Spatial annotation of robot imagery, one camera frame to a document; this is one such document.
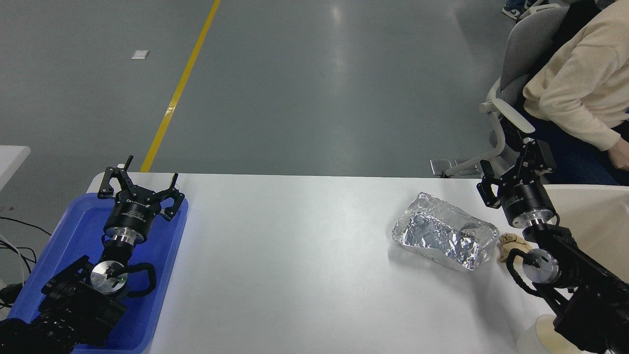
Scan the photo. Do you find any crumpled foil tray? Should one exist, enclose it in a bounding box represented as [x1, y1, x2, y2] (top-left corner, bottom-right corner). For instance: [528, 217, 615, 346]
[392, 192, 500, 272]

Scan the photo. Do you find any grey office chair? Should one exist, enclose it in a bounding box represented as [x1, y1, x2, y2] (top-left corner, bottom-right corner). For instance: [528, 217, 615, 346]
[430, 5, 571, 178]

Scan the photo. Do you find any white paper cup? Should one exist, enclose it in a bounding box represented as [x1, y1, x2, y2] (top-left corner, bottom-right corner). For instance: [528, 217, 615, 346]
[516, 315, 573, 354]

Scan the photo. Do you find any person's hand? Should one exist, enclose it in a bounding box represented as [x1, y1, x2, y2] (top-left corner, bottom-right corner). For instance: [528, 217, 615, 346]
[608, 138, 629, 171]

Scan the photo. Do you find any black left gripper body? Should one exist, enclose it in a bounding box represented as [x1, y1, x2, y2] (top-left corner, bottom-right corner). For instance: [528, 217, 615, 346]
[105, 188, 164, 236]

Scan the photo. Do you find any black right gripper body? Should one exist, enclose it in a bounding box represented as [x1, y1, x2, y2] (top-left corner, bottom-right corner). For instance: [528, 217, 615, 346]
[499, 183, 556, 225]

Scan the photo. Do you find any white cable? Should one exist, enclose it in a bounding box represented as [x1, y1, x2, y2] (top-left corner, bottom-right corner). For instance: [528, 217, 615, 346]
[0, 235, 28, 291]

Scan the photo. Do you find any person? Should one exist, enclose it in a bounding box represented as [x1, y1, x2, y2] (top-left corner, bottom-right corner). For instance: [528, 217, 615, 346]
[522, 0, 629, 186]

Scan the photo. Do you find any blue plastic tray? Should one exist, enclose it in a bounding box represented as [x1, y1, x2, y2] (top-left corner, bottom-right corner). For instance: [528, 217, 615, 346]
[7, 193, 189, 354]

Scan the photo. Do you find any thin black cable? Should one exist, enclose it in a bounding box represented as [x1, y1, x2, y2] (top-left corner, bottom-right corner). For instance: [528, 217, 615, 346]
[0, 216, 52, 237]

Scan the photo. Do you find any looped black cable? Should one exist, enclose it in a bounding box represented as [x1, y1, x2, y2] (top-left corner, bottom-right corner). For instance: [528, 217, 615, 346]
[0, 241, 37, 270]

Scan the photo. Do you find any large pale bin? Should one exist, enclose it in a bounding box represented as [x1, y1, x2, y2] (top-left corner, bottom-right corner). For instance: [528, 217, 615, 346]
[542, 184, 629, 286]

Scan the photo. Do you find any person's shoe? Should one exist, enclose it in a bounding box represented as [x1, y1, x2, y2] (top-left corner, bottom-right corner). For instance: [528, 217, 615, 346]
[502, 0, 537, 20]

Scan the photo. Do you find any crumpled tan paper ball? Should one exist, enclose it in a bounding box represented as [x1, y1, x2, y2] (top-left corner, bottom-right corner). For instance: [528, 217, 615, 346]
[497, 234, 534, 264]

